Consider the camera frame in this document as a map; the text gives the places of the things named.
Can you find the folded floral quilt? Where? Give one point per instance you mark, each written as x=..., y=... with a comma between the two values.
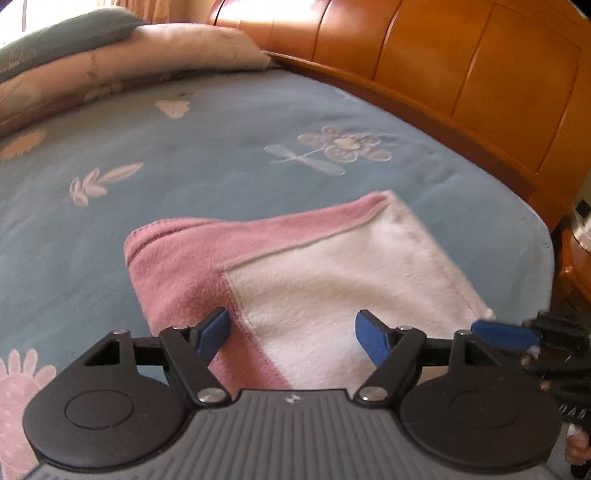
x=138, y=60

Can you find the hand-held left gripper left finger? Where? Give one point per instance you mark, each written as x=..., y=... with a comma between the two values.
x=212, y=332

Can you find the person's right hand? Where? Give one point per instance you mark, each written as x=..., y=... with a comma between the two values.
x=577, y=445

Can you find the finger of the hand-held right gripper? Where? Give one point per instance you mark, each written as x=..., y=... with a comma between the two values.
x=505, y=334
x=558, y=374

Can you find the orange curtain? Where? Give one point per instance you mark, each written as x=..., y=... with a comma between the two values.
x=171, y=7

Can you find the blue floral bed sheet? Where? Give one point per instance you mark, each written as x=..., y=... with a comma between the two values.
x=207, y=161

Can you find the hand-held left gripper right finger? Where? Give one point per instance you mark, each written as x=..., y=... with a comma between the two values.
x=371, y=339

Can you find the teal floral pillow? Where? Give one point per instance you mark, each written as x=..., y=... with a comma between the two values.
x=64, y=39

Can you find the pink and cream knit sweater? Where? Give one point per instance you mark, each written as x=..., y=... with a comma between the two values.
x=323, y=286

